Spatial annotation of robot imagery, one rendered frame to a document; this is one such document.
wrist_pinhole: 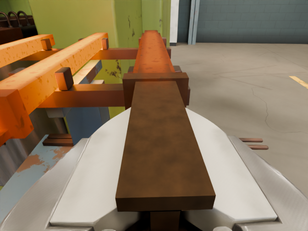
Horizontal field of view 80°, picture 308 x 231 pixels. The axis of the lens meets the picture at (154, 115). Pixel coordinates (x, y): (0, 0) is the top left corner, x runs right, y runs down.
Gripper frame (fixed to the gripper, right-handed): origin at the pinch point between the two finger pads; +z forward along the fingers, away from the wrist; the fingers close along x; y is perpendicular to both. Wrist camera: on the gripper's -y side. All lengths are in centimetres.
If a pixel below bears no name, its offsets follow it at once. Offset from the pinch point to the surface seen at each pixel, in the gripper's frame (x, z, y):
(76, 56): -10.5, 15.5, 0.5
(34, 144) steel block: -39, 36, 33
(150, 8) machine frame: 0, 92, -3
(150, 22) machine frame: 0, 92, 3
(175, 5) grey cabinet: 66, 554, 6
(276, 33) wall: 372, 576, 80
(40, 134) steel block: -38, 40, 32
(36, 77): -10.6, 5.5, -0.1
